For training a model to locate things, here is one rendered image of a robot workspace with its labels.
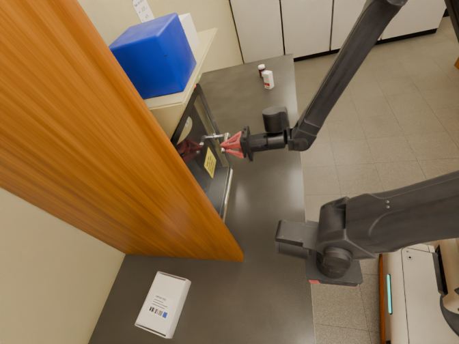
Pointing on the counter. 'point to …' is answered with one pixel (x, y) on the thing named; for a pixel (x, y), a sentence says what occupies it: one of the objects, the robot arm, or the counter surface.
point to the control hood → (171, 106)
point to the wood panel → (94, 140)
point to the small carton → (190, 30)
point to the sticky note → (210, 162)
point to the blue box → (156, 56)
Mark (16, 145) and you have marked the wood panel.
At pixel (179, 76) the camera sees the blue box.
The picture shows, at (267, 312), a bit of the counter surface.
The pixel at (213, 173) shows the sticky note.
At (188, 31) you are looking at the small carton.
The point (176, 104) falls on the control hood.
